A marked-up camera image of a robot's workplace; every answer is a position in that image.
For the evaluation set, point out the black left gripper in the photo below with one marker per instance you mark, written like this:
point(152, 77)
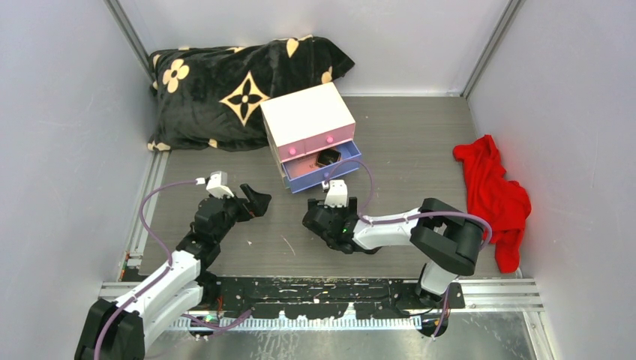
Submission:
point(255, 208)

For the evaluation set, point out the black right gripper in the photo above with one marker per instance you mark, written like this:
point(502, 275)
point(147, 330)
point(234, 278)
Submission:
point(351, 209)

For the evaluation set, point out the black square compact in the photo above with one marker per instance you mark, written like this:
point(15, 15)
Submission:
point(327, 157)

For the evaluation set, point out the blue drawer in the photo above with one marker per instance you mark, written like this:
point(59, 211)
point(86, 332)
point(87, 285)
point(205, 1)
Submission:
point(349, 151)

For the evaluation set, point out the white pink drawer organizer box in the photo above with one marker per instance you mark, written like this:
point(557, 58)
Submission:
point(305, 122)

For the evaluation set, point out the holographic eyeshadow palette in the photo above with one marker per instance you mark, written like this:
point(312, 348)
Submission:
point(301, 166)

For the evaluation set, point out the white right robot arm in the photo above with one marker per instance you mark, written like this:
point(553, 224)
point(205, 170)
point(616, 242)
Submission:
point(449, 238)

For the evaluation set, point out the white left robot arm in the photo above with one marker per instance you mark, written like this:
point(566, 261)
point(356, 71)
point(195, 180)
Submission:
point(126, 327)

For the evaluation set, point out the black floral plush blanket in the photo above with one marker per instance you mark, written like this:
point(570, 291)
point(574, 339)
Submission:
point(211, 97)

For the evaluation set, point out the red cloth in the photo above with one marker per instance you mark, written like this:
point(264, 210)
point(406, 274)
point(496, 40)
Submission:
point(503, 203)

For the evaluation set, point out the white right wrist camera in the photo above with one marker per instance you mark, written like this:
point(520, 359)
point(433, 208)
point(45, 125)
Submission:
point(336, 194)

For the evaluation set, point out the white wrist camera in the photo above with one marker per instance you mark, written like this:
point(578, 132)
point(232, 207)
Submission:
point(216, 185)
point(336, 194)

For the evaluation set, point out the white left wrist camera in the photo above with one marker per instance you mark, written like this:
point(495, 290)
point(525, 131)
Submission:
point(216, 185)

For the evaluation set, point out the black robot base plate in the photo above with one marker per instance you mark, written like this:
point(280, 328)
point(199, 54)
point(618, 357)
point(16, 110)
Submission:
point(317, 298)

